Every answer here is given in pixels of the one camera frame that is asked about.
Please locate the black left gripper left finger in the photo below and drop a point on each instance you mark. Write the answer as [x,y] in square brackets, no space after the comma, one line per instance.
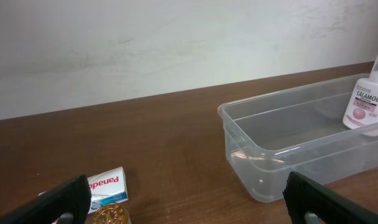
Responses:
[67,203]

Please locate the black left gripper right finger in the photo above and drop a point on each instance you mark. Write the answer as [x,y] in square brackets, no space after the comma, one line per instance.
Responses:
[310,202]

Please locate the gold-lidded small jar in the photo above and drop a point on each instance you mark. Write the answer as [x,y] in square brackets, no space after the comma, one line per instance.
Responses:
[113,213]

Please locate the clear plastic container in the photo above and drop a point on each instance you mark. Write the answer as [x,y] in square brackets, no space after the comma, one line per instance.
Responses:
[299,129]

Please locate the white Calamol lotion bottle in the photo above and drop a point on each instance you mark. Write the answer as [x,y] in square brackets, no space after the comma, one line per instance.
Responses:
[362,109]

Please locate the white Panadol box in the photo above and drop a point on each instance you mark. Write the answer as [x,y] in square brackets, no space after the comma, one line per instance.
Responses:
[107,187]

